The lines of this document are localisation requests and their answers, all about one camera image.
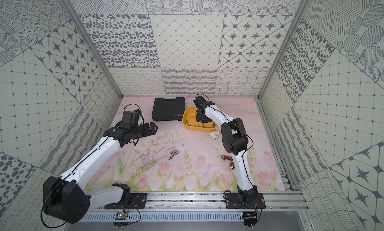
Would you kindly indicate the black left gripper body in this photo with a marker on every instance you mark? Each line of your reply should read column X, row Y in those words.
column 143, row 130

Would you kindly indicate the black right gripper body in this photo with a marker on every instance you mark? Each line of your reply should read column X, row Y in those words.
column 202, row 118

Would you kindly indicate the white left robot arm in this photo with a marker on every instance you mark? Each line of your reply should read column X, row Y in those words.
column 65, row 198

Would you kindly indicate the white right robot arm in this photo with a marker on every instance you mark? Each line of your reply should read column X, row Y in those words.
column 235, row 141

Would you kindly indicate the yellow plastic storage box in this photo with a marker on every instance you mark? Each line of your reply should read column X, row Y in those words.
column 190, row 115

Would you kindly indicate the black plastic tool case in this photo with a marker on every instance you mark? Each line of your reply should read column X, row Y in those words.
column 168, row 109

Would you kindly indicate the white pipe tee fitting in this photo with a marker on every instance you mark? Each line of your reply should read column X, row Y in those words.
column 215, row 135

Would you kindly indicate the red brown pipe fitting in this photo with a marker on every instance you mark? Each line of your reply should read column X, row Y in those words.
column 230, row 159

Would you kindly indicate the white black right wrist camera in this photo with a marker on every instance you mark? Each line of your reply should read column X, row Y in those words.
column 201, row 102

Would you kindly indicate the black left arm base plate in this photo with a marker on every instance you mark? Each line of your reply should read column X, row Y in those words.
column 128, row 200

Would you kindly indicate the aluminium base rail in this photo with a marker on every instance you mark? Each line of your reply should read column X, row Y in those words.
column 219, row 201

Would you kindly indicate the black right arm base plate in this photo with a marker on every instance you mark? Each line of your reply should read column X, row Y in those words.
column 251, row 199

